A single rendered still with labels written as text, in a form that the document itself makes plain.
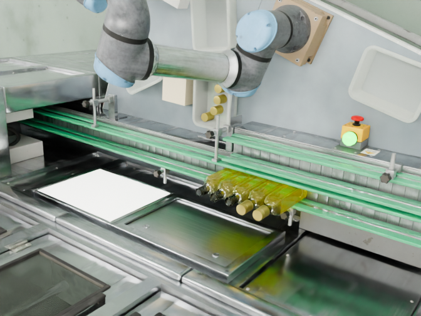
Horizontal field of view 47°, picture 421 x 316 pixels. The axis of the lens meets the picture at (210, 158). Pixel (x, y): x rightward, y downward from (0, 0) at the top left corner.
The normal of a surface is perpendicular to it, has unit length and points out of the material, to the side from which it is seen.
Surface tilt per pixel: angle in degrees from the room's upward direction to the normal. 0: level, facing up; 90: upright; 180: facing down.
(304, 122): 0
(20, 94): 90
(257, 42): 7
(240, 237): 90
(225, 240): 90
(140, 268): 90
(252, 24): 7
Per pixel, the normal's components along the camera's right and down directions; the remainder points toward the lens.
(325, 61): -0.59, 0.25
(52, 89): 0.81, 0.22
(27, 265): 0.04, -0.94
